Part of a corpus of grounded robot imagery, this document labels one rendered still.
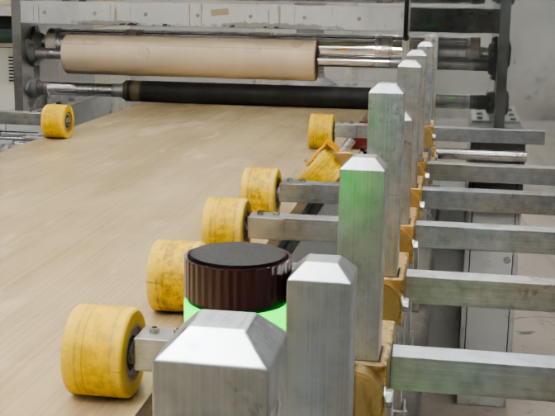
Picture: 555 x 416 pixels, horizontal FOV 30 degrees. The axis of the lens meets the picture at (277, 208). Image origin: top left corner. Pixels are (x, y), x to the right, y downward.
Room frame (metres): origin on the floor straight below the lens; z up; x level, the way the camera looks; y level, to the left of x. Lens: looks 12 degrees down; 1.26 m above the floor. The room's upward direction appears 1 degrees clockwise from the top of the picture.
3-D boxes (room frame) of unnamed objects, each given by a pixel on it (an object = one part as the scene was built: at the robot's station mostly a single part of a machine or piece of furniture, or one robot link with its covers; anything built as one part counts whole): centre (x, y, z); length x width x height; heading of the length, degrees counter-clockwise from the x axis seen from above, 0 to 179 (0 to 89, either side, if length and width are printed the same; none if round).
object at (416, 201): (1.56, -0.20, 0.95); 0.14 x 0.06 x 0.05; 170
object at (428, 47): (2.27, -0.32, 0.91); 0.04 x 0.04 x 0.48; 80
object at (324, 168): (1.85, -0.08, 0.93); 0.09 x 0.08 x 0.09; 80
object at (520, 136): (2.31, -0.34, 0.95); 0.50 x 0.04 x 0.04; 80
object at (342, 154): (1.84, -0.10, 0.95); 0.10 x 0.04 x 0.10; 80
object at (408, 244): (1.31, -0.15, 0.95); 0.14 x 0.06 x 0.05; 170
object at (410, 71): (1.53, -0.19, 0.92); 0.04 x 0.04 x 0.48; 80
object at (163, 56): (3.21, 0.08, 1.05); 1.43 x 0.12 x 0.12; 80
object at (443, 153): (2.80, -0.46, 0.82); 0.44 x 0.03 x 0.04; 80
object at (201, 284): (0.56, 0.02, 1.10); 0.06 x 0.06 x 0.02
